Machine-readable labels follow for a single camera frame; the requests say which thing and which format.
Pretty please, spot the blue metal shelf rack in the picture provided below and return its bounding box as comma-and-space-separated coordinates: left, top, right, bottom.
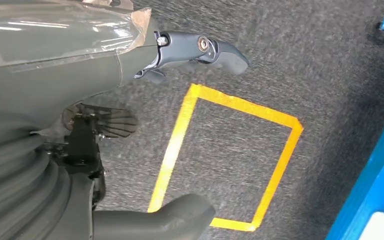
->
326, 11, 384, 240

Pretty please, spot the ribbed grey left arm sleeve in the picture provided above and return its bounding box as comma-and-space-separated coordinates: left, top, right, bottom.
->
0, 130, 95, 240

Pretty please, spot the yellow floor tape square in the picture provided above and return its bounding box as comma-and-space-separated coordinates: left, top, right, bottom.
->
147, 83, 305, 233

